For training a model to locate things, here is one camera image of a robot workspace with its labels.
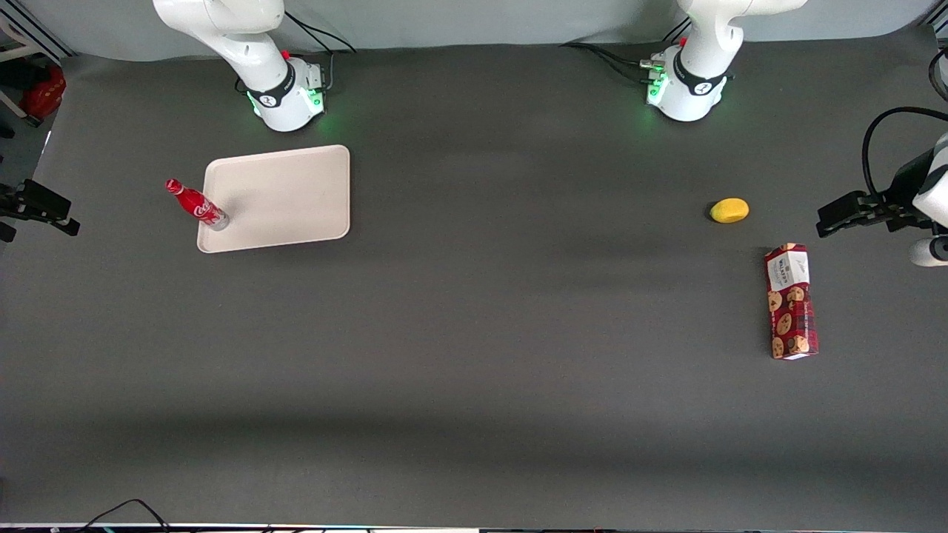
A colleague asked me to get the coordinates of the aluminium frame profile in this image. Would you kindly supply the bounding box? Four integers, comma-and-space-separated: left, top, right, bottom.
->
0, 0, 77, 61

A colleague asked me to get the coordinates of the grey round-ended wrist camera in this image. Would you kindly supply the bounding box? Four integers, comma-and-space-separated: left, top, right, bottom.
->
909, 235, 948, 268

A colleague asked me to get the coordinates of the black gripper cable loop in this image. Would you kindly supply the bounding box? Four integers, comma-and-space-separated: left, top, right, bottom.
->
861, 107, 948, 198

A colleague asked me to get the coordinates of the black right arm base cable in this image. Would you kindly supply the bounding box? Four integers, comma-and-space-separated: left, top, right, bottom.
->
284, 10, 358, 94

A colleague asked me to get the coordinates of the red coke bottle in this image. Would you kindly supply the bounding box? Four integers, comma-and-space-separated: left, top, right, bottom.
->
165, 178, 230, 232

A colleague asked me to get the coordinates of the black cable beside backdrop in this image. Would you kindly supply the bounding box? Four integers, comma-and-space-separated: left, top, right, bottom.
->
928, 47, 948, 106

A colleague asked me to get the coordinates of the black cable at table edge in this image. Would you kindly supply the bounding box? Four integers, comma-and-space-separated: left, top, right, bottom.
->
74, 498, 173, 533

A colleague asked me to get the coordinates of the beige plastic tray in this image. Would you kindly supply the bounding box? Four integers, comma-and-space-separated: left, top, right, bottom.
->
196, 144, 351, 254

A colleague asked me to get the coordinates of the black arm base cable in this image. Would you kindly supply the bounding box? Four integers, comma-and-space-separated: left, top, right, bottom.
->
559, 16, 693, 87
284, 10, 358, 94

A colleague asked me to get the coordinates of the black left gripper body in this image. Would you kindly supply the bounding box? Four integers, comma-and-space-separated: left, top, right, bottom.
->
892, 147, 938, 215

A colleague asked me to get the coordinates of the red round object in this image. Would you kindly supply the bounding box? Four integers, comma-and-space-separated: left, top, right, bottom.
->
19, 64, 68, 120

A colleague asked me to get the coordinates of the black left arm base cable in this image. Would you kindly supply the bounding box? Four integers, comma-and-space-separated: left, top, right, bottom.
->
559, 16, 693, 87

